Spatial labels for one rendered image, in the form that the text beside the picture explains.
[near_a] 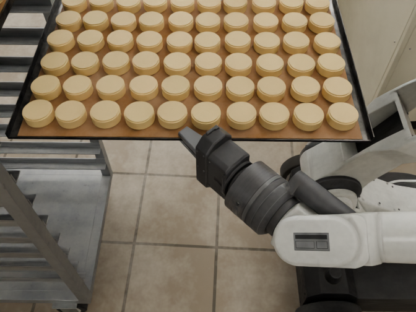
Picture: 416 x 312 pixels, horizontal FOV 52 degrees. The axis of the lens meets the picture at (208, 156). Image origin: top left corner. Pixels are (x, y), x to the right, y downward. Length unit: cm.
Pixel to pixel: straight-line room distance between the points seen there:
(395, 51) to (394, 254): 115
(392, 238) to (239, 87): 36
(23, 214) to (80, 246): 58
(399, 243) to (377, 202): 71
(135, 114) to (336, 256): 38
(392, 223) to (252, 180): 19
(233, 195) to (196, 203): 105
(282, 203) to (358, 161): 48
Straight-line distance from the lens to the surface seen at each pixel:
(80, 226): 151
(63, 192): 159
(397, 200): 135
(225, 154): 63
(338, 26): 95
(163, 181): 172
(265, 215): 60
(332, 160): 110
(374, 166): 109
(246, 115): 71
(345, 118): 74
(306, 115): 73
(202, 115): 71
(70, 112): 75
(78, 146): 146
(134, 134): 72
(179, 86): 75
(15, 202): 88
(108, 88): 77
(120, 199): 170
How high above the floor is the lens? 145
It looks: 54 degrees down
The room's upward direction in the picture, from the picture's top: straight up
